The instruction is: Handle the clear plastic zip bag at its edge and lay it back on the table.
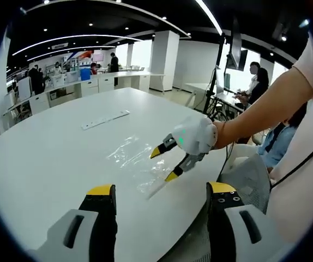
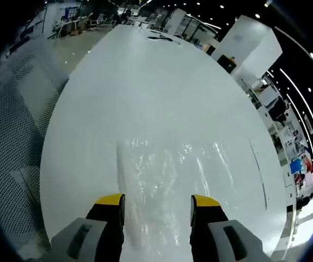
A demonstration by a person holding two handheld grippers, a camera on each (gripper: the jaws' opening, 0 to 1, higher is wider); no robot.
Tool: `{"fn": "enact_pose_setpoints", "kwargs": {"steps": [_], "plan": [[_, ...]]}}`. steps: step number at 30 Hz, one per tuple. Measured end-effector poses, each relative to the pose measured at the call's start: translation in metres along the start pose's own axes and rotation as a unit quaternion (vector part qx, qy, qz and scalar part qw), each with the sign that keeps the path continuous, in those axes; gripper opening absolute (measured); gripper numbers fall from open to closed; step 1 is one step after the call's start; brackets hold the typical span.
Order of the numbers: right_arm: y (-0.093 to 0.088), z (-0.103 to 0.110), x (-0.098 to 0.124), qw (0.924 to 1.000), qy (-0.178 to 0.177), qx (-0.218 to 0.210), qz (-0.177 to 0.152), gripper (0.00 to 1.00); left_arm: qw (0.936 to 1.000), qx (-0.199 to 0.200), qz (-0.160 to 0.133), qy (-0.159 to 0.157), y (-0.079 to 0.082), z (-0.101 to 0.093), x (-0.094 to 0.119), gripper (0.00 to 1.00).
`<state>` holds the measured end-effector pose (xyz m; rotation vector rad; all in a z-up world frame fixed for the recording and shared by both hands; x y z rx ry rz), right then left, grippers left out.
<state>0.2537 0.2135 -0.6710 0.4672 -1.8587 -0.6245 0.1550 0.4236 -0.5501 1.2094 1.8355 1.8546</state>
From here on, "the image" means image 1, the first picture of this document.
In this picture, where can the white side desk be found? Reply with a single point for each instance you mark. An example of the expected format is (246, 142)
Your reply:
(222, 95)

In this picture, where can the person's white shirt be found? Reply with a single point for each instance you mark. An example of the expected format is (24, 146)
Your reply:
(303, 163)

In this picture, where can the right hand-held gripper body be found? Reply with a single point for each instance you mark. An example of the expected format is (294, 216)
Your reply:
(197, 135)

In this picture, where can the white box appliance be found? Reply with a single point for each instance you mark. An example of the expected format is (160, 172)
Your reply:
(24, 88)

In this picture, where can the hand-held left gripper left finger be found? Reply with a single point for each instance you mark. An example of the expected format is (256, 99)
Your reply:
(102, 232)

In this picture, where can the white power strip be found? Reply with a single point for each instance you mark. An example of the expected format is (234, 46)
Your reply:
(104, 120)

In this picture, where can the black monitor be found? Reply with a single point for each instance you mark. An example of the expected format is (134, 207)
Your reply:
(237, 46)

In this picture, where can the white counter with cabinets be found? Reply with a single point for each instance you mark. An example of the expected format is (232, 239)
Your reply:
(99, 86)

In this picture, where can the stack of clear packaging bags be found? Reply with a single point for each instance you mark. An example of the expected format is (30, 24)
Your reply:
(134, 161)

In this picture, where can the black tripod stand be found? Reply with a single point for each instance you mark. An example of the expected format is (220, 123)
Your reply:
(213, 82)

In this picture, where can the blue plastic bin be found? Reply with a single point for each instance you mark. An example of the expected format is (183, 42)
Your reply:
(85, 74)

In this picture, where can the grey mesh office chair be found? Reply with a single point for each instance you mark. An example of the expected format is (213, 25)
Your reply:
(252, 180)

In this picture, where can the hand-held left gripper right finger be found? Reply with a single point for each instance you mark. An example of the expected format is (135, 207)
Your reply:
(219, 232)

